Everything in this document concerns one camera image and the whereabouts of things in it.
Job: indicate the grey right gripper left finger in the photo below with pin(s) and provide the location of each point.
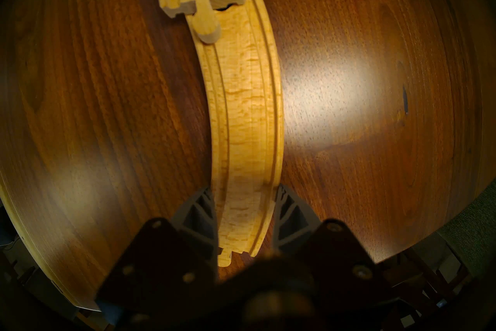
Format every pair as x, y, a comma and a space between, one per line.
162, 264

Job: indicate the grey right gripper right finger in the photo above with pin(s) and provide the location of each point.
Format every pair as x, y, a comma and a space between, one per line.
333, 252

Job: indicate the green upholstered dining chair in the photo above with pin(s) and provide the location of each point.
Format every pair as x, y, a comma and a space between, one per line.
476, 225

